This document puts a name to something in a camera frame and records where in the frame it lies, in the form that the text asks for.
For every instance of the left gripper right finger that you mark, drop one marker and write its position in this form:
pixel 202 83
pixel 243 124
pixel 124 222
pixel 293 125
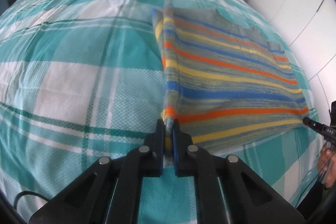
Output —
pixel 226 189

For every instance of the teal plaid bedspread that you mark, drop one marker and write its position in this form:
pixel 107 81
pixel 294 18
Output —
pixel 82 79

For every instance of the striped knit sweater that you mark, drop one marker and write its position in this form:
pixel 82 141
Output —
pixel 225 85

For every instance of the white wardrobe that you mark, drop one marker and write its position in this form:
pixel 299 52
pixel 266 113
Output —
pixel 308 28

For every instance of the person's right hand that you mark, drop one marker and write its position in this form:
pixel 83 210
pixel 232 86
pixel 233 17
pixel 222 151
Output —
pixel 326 160

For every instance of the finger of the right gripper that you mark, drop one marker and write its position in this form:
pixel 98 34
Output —
pixel 315 126

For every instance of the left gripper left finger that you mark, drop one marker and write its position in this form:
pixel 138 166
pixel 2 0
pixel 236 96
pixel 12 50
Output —
pixel 109 190

